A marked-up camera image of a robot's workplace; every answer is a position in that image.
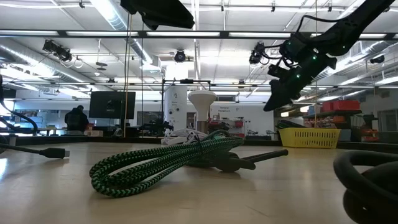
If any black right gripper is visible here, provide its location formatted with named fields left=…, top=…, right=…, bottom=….
left=263, top=51, right=338, bottom=112

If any black cable with red strap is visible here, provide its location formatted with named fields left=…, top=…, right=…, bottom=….
left=332, top=149, right=398, bottom=224

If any blue purple braided cord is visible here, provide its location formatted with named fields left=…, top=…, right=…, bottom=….
left=0, top=101, right=71, bottom=160

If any yellow plastic basket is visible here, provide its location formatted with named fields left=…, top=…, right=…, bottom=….
left=278, top=127, right=342, bottom=149

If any red storage bin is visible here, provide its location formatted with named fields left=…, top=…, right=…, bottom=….
left=322, top=99, right=361, bottom=112

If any white mushroom table lamp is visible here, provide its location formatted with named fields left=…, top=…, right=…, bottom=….
left=187, top=90, right=218, bottom=134

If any black monitor screen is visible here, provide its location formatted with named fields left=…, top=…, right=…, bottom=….
left=88, top=90, right=137, bottom=119

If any person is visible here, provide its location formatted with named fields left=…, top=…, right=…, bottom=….
left=64, top=105, right=90, bottom=135

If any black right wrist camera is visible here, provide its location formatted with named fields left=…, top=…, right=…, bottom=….
left=267, top=63, right=292, bottom=79

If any black ceiling camera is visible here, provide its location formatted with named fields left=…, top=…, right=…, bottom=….
left=42, top=39, right=73, bottom=62
left=248, top=42, right=271, bottom=65
left=174, top=49, right=187, bottom=63

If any white power cable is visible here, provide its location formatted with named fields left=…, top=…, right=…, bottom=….
left=160, top=128, right=209, bottom=146

